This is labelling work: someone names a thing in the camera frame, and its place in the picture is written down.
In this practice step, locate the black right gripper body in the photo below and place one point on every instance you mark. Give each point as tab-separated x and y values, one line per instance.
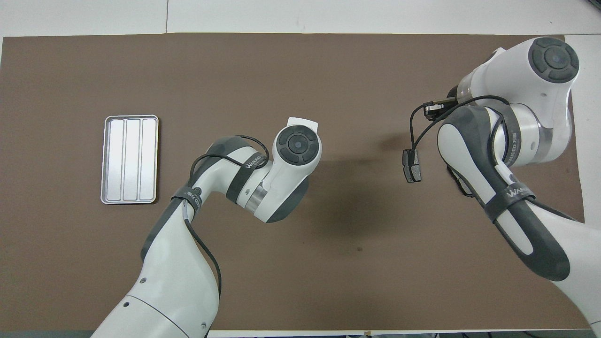
434	109

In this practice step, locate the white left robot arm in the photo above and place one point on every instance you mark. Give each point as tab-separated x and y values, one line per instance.
178	281

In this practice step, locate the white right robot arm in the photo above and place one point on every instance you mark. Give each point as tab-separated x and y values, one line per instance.
540	117

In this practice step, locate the silver metal tray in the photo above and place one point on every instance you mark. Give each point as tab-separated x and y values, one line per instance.
115	155

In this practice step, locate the short dark brake pad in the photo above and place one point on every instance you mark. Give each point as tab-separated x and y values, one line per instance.
412	166

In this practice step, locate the long dark brake pad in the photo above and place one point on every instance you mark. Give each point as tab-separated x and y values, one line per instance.
462	188

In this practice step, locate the brown table mat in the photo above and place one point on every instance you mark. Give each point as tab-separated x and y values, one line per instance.
328	70

